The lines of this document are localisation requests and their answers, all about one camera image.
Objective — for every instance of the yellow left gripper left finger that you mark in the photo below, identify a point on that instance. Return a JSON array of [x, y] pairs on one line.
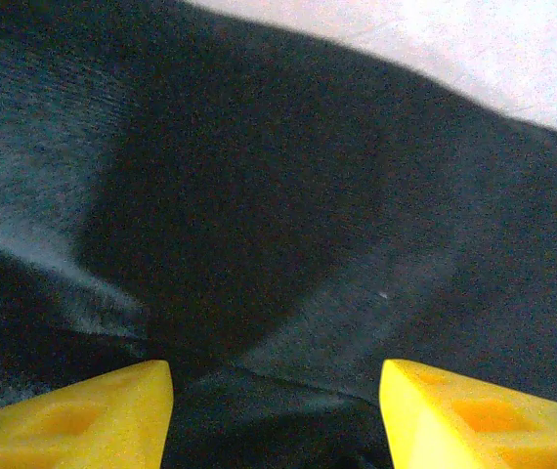
[[78, 420]]

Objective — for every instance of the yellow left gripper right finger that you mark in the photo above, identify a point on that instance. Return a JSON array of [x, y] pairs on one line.
[[474, 420]]

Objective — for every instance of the black t-shirt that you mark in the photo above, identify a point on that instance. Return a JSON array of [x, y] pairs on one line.
[[259, 195]]

